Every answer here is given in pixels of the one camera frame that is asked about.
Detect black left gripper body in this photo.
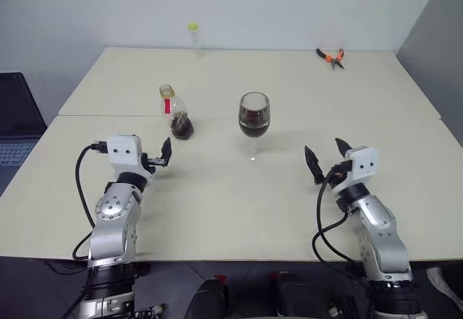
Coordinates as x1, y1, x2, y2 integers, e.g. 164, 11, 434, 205
139, 153, 167, 178

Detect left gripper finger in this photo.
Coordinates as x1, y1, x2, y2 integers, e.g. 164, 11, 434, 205
159, 137, 173, 169

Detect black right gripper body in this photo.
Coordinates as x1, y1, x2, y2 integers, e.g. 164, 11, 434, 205
323, 160, 352, 190

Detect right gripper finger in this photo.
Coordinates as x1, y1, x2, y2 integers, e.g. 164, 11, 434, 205
304, 145, 325, 185
334, 137, 354, 162

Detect clear bottle with red label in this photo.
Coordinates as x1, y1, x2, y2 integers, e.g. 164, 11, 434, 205
158, 83, 195, 141

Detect clear wine glass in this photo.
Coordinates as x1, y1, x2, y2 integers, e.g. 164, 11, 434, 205
237, 91, 271, 163

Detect clear tube with yellow-green cap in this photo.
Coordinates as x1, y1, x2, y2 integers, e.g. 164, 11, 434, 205
186, 21, 205, 59

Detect dark rounded shape under table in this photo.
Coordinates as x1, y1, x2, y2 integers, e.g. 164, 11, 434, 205
276, 271, 327, 319
189, 276, 232, 319

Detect grey partition panel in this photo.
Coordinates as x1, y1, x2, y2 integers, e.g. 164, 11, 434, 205
395, 0, 463, 120

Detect dark laptop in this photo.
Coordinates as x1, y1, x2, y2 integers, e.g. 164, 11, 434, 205
0, 72, 49, 195

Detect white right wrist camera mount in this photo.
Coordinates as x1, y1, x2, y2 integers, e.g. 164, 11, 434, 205
331, 145, 380, 195

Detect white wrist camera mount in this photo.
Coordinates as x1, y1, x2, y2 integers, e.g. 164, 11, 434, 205
105, 134, 153, 183
331, 145, 380, 195

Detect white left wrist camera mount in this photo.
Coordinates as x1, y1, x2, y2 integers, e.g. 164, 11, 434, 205
105, 134, 153, 183

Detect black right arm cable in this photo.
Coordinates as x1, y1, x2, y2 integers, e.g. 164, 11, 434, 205
311, 163, 370, 284

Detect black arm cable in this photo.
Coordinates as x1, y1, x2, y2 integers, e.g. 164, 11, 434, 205
71, 140, 109, 261
311, 163, 370, 284

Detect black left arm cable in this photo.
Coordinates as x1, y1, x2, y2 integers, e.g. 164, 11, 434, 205
71, 140, 109, 261

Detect orange-handled pliers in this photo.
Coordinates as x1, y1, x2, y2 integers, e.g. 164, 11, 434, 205
315, 47, 346, 71

